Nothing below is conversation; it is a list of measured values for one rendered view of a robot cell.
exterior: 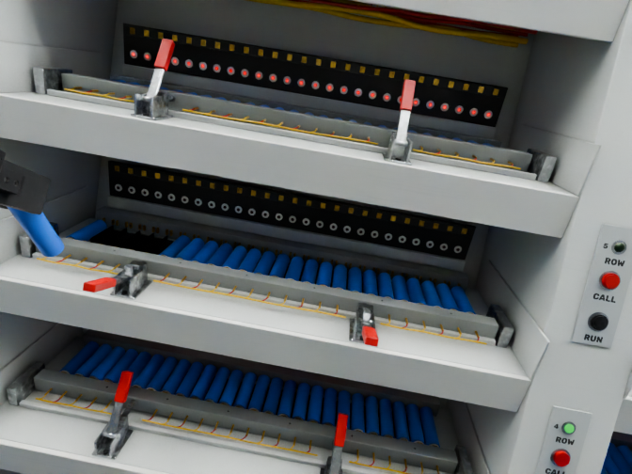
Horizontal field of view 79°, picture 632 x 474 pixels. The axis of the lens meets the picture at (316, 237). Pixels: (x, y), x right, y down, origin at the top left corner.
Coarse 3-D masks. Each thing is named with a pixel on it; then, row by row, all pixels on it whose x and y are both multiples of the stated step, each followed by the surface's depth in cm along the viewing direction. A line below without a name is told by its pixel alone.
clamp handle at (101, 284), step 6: (126, 270) 42; (132, 270) 43; (120, 276) 41; (126, 276) 42; (132, 276) 43; (84, 282) 36; (90, 282) 36; (96, 282) 37; (102, 282) 37; (108, 282) 38; (114, 282) 39; (84, 288) 36; (90, 288) 36; (96, 288) 36; (102, 288) 37; (108, 288) 38
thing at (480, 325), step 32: (64, 256) 47; (96, 256) 46; (128, 256) 46; (160, 256) 47; (192, 288) 45; (256, 288) 46; (288, 288) 45; (320, 288) 46; (416, 320) 45; (448, 320) 45; (480, 320) 45
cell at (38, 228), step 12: (24, 216) 30; (36, 216) 31; (24, 228) 31; (36, 228) 32; (48, 228) 33; (36, 240) 32; (48, 240) 33; (60, 240) 35; (48, 252) 34; (60, 252) 35
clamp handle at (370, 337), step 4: (364, 312) 41; (368, 312) 41; (364, 316) 42; (368, 316) 42; (360, 320) 42; (364, 320) 42; (368, 320) 42; (364, 324) 40; (368, 324) 40; (364, 328) 38; (368, 328) 38; (372, 328) 38; (364, 332) 37; (368, 332) 36; (372, 332) 37; (364, 336) 36; (368, 336) 35; (372, 336) 35; (376, 336) 36; (364, 340) 36; (368, 340) 35; (372, 340) 35; (376, 340) 35; (368, 344) 35; (372, 344) 35; (376, 344) 35
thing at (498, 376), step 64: (0, 256) 44; (384, 256) 57; (64, 320) 43; (128, 320) 42; (192, 320) 42; (256, 320) 42; (320, 320) 44; (512, 320) 46; (384, 384) 42; (448, 384) 41; (512, 384) 41
